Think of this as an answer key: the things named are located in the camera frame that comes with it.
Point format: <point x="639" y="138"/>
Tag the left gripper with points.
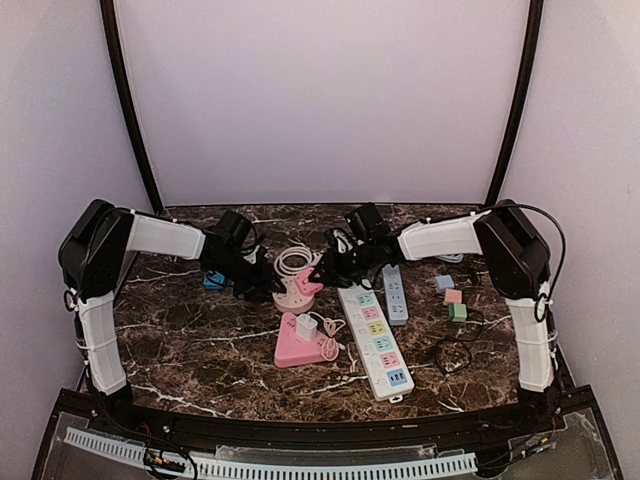
<point x="263" y="282"/>

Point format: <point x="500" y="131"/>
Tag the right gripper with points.
<point x="332" y="271"/>

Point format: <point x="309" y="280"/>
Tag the blue cube adapter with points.
<point x="214" y="281"/>

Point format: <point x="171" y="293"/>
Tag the pink cube adapter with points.
<point x="305" y="285"/>

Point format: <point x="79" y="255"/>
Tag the blue power strip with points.
<point x="396" y="303"/>

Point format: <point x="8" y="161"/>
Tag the round beige power strip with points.
<point x="290" y="301"/>

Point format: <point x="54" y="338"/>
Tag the white charger plug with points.
<point x="306" y="327"/>

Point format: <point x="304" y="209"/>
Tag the blue charger plug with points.
<point x="443" y="283"/>

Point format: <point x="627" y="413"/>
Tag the pink charger plug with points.
<point x="452" y="296"/>

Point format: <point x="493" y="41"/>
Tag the pink triangular power strip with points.
<point x="292" y="351"/>

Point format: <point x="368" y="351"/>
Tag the white long power strip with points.
<point x="386" y="370"/>

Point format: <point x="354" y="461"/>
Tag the green charger plug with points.
<point x="457" y="313"/>

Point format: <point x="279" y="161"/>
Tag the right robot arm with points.
<point x="515" y="253"/>

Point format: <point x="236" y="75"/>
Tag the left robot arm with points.
<point x="92" y="255"/>

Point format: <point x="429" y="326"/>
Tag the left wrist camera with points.
<point x="233" y="228"/>

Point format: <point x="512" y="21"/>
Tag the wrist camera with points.
<point x="367" y="224"/>
<point x="233" y="228"/>

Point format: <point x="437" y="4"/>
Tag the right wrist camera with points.
<point x="367" y="224"/>

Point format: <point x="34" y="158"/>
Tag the white slotted cable duct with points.
<point x="258" y="463"/>

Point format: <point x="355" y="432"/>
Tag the black front rail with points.
<point x="202" y="433"/>

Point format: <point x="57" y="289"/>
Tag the left black frame post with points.
<point x="118" y="67"/>

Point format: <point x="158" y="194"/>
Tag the black frame post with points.
<point x="118" y="67"/>
<point x="516" y="111"/>

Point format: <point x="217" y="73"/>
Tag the right black frame post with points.
<point x="516" y="111"/>

